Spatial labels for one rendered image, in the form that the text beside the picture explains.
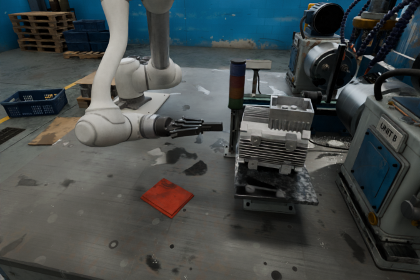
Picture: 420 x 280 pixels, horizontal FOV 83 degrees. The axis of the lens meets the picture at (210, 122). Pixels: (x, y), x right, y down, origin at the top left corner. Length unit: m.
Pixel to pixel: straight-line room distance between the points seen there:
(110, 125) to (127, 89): 0.72
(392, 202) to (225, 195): 0.48
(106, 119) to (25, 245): 0.43
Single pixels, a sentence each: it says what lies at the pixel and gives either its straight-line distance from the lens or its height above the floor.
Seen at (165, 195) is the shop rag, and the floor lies 0.81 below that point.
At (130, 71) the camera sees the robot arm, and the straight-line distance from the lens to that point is 1.45.
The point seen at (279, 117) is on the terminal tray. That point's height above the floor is 1.12.
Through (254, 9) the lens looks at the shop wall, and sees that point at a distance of 6.70.
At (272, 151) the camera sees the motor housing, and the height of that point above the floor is 1.03.
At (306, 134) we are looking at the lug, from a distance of 0.73.
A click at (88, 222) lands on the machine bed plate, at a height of 0.80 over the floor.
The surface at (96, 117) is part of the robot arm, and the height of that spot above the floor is 1.11.
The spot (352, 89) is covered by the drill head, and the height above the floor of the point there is 1.11.
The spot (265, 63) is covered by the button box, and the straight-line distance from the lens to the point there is 1.46.
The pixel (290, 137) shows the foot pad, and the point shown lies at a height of 1.07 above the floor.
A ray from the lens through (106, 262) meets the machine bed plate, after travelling 0.80.
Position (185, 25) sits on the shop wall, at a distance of 7.02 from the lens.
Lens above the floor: 1.45
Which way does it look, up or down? 30 degrees down
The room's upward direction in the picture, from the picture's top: straight up
